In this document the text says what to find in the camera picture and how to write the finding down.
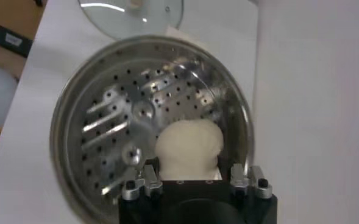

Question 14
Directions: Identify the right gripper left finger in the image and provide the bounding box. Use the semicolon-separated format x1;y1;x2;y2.
121;164;164;201

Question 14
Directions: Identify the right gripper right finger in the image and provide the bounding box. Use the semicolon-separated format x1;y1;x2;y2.
230;164;273;200

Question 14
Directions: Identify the white steamed baozi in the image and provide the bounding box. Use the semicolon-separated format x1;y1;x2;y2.
154;118;225;181

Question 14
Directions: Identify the round glass pot lid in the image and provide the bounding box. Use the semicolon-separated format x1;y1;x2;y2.
77;0;185;41

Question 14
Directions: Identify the stainless steel steamer basket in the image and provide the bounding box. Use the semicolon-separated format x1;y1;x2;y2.
49;26;255;224

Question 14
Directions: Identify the black power adapter brick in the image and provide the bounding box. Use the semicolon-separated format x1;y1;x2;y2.
0;24;34;58

